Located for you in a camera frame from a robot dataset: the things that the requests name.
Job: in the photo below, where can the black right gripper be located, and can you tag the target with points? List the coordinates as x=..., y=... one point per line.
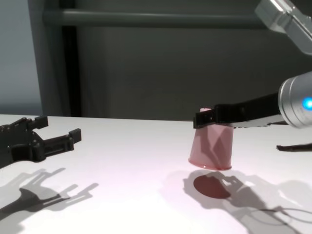
x=256, y=112

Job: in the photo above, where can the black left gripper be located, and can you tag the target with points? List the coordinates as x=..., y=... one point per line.
x=19, y=143

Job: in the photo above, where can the pink plastic cup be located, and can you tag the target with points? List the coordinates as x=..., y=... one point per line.
x=202, y=151

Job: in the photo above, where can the dark grey partition panel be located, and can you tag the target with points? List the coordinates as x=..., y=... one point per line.
x=170, y=73

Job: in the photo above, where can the dark vertical post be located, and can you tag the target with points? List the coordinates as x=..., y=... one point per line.
x=70, y=73

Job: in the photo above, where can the thick grey horizontal rail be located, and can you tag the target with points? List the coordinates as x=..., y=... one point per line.
x=146, y=18

